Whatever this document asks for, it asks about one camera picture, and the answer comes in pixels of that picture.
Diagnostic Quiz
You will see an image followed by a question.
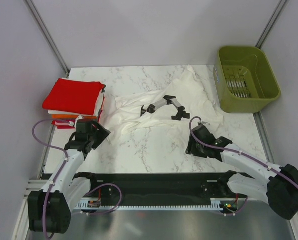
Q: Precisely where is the white t shirt robot print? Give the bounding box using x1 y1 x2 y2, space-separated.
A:
105 65 223 135

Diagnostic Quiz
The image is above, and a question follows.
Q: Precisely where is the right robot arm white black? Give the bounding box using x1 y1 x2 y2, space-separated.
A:
186 124 298 220

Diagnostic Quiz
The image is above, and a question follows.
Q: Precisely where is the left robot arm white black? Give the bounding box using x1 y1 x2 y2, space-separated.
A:
27 119 110 240

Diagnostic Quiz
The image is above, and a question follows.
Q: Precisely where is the pink red folded shirts bottom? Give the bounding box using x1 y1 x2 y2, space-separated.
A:
51 119 75 130

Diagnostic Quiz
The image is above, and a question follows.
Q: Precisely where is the orange folded t shirt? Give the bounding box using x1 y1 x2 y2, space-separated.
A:
48 103 104 119

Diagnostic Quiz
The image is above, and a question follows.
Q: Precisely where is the red folded t shirt top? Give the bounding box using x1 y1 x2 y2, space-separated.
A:
42 78 105 111

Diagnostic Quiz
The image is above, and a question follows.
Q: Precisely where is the olive green plastic basket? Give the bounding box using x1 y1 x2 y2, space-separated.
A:
213 46 281 114

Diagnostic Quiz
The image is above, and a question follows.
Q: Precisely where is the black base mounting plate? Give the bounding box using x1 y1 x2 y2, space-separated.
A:
75 172 244 206

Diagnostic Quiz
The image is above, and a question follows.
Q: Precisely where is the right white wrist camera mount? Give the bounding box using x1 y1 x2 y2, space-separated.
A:
198 121 210 125

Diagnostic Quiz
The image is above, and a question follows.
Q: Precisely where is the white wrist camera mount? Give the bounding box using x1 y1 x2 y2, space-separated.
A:
198 121 210 125
68 115 84 128

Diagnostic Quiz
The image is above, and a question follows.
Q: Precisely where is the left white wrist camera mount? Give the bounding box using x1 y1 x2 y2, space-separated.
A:
68 115 84 128

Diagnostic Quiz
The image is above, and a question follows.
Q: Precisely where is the white slotted cable duct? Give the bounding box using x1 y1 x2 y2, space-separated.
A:
74 198 238 211

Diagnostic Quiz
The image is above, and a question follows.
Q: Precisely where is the aluminium rail base frame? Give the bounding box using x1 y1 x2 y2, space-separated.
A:
12 113 298 240

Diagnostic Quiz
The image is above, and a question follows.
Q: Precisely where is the left aluminium frame post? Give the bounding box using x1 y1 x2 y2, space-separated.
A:
23 0 70 76

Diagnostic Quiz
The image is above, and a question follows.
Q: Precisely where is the aluminium frame post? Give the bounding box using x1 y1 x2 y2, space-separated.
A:
255 0 289 49
23 0 70 76

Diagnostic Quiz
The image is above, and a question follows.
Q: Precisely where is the right aluminium frame post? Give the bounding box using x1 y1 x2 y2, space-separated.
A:
255 0 289 49

